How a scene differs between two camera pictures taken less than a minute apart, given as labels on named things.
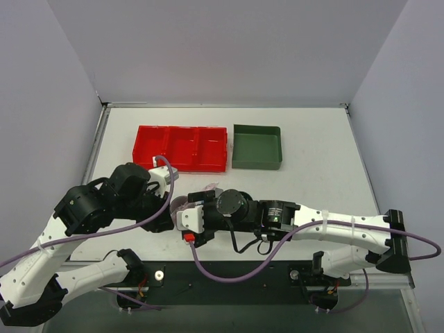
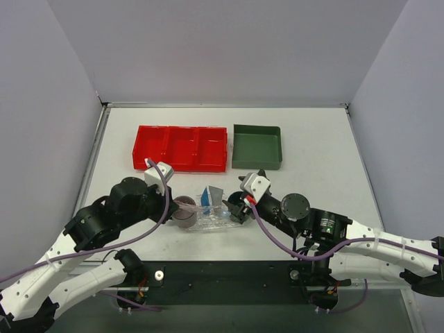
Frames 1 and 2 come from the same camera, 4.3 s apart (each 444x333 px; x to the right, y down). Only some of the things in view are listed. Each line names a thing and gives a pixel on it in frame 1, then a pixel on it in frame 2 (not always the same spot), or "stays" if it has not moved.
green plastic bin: (256, 147) stays
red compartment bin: (191, 148) stays
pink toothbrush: (211, 186) → (187, 207)
